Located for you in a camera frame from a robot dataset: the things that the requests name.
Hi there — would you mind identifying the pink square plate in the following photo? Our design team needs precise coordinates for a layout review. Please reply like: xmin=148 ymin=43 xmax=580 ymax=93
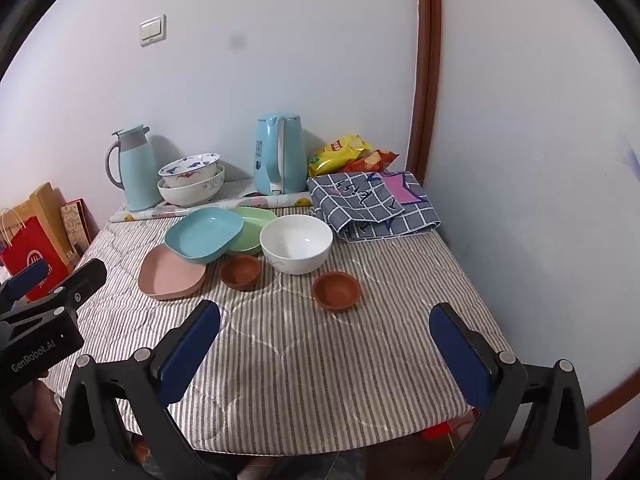
xmin=138 ymin=245 xmax=206 ymax=300

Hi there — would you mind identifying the blue square plate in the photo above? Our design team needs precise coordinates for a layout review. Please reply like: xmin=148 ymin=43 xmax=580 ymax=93
xmin=164 ymin=207 xmax=244 ymax=264

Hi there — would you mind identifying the brown small bowl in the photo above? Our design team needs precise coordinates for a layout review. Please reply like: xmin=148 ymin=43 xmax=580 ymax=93
xmin=311 ymin=271 xmax=361 ymax=312
xmin=219 ymin=255 xmax=262 ymax=292

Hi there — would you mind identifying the green square plate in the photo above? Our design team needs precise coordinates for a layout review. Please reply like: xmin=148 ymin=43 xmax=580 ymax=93
xmin=228 ymin=207 xmax=277 ymax=256

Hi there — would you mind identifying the white ceramic bowl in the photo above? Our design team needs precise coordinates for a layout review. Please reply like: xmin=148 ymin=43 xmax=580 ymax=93
xmin=259 ymin=214 xmax=334 ymax=275

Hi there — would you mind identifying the red paper bag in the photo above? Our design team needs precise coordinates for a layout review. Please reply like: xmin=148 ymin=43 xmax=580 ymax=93
xmin=1 ymin=217 xmax=68 ymax=301

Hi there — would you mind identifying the patterned small box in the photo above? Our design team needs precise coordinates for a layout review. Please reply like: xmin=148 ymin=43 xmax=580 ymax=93
xmin=60 ymin=198 xmax=93 ymax=255

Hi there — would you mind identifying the brown cardboard box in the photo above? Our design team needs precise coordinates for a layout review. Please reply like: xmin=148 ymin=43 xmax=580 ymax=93
xmin=1 ymin=182 xmax=74 ymax=270

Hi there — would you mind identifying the light blue thermos jug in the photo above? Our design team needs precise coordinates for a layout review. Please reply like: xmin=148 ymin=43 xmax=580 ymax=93
xmin=104 ymin=125 xmax=162 ymax=212

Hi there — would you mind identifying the white grey-patterned large bowl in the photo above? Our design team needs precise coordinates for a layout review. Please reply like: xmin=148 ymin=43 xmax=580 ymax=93
xmin=157 ymin=166 xmax=224 ymax=207

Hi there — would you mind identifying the blue patterned porcelain bowl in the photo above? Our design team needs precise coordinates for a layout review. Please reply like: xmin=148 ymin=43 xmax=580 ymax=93
xmin=157 ymin=153 xmax=220 ymax=188

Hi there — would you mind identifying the striped quilted table cover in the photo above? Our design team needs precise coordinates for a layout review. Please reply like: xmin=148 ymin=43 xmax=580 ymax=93
xmin=44 ymin=204 xmax=514 ymax=458

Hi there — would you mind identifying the grey checkered folded cloth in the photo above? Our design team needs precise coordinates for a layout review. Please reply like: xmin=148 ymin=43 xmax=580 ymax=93
xmin=307 ymin=171 xmax=440 ymax=243

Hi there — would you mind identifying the light blue electric kettle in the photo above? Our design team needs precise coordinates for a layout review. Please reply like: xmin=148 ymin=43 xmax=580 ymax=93
xmin=254 ymin=114 xmax=307 ymax=196

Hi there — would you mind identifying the red snack bag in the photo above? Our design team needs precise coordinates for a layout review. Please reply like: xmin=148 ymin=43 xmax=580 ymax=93
xmin=341 ymin=150 xmax=398 ymax=172

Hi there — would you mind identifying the yellow chips bag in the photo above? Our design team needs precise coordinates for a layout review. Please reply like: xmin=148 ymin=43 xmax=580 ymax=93
xmin=307 ymin=134 xmax=371 ymax=177

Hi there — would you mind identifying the white wall switch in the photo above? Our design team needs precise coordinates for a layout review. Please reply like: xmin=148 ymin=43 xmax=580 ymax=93
xmin=139 ymin=14 xmax=167 ymax=47

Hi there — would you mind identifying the brown wooden door frame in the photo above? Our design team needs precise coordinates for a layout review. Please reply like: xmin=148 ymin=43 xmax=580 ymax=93
xmin=407 ymin=0 xmax=442 ymax=181

